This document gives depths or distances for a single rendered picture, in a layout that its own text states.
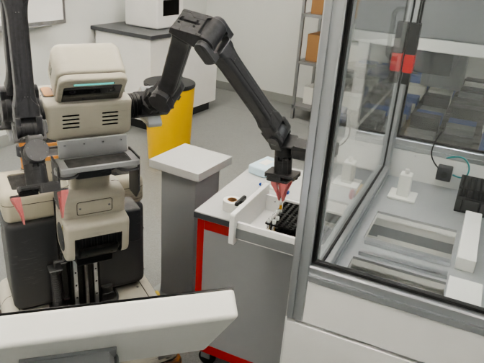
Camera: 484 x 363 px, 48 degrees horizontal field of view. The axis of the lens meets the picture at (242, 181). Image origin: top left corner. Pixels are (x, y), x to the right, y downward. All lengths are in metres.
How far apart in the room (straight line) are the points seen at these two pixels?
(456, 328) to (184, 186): 1.61
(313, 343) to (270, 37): 5.37
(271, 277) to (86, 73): 0.98
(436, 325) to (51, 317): 0.72
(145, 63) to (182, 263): 2.69
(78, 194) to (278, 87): 4.76
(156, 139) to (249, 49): 2.52
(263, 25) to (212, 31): 5.01
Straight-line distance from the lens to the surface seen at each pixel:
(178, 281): 2.77
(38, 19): 4.95
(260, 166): 2.38
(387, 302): 1.15
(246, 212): 1.76
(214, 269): 2.15
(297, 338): 1.27
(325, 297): 1.18
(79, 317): 0.85
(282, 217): 1.74
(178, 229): 2.61
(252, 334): 2.24
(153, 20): 5.24
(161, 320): 0.85
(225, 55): 1.44
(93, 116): 1.79
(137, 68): 5.09
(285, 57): 6.33
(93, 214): 1.93
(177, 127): 4.31
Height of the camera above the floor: 1.70
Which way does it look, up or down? 24 degrees down
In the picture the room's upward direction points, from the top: 4 degrees clockwise
